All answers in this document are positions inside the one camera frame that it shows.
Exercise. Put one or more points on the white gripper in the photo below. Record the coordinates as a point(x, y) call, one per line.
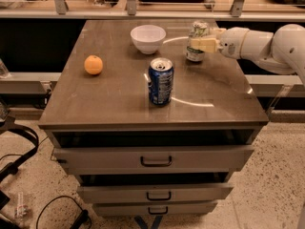
point(231, 43)

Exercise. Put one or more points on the green white 7up can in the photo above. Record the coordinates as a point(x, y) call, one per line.
point(198, 30)

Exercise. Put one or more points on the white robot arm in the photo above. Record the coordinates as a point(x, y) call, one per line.
point(282, 52)

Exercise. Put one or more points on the blue pepsi can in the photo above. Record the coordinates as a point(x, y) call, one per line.
point(160, 81)

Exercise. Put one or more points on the white bowl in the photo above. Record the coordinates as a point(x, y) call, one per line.
point(148, 38)

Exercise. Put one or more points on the orange fruit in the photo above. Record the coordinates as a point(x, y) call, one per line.
point(93, 65)

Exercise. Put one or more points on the grey drawer cabinet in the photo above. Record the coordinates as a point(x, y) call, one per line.
point(150, 134)

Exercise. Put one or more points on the black chair base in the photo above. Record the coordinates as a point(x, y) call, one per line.
point(19, 142)

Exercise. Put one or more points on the small clear bottle on floor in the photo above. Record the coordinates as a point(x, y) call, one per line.
point(21, 208)

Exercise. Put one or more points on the middle drawer with handle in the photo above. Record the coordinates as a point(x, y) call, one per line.
point(154, 193)

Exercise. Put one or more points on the drawer with handle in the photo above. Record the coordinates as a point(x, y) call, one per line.
point(154, 193)
point(153, 160)
point(154, 209)

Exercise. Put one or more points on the top drawer with handle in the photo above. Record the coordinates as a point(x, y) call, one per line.
point(153, 160)

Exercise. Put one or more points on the bottom drawer with handle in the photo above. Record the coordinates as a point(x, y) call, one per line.
point(154, 209)

